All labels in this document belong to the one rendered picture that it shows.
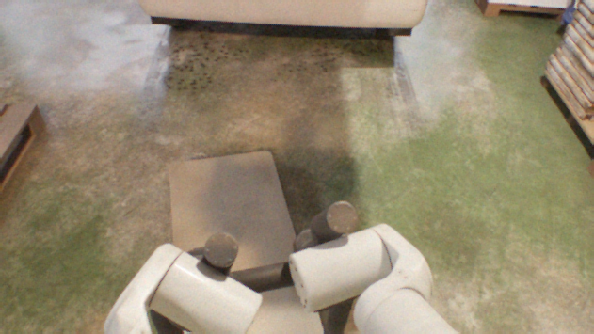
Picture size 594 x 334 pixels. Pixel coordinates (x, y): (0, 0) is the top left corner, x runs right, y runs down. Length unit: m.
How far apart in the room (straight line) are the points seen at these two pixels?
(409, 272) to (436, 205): 1.46
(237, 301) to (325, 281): 0.09
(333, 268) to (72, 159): 1.75
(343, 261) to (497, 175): 1.70
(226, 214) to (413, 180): 0.86
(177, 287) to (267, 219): 1.03
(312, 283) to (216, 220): 1.03
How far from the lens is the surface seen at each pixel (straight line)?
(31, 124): 2.24
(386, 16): 2.30
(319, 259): 0.46
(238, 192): 1.54
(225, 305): 0.45
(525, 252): 1.89
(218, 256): 0.45
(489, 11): 3.46
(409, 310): 0.39
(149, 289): 0.44
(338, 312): 0.86
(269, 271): 0.69
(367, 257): 0.47
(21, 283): 1.78
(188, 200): 1.53
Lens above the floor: 1.36
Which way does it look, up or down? 46 degrees down
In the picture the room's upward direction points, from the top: 4 degrees clockwise
